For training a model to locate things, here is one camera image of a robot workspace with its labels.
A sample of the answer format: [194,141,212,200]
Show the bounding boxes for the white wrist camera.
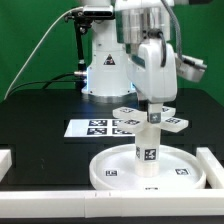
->
[175,56,207,82]

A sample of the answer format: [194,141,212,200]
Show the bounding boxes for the white round table top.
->
[89,144,206,190]

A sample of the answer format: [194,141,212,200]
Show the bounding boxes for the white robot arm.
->
[81,0,212,123]

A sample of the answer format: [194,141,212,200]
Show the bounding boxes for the white camera cable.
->
[3,6,84,101]

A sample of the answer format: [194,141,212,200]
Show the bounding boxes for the black cable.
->
[5,72,84,100]

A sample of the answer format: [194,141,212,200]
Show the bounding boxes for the white frame left rail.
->
[0,149,12,182]

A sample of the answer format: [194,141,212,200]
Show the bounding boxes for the white frame front rail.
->
[0,189,224,218]

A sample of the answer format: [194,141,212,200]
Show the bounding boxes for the white cross table base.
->
[113,106,189,134]

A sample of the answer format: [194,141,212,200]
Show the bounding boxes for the white frame rail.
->
[0,149,12,182]
[196,147,224,189]
[0,189,224,218]

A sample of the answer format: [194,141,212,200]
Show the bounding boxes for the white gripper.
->
[127,39,177,124]

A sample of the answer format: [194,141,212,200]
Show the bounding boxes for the white marker sheet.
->
[64,119,132,138]

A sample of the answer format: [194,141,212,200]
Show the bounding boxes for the white frame right rail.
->
[196,147,224,189]

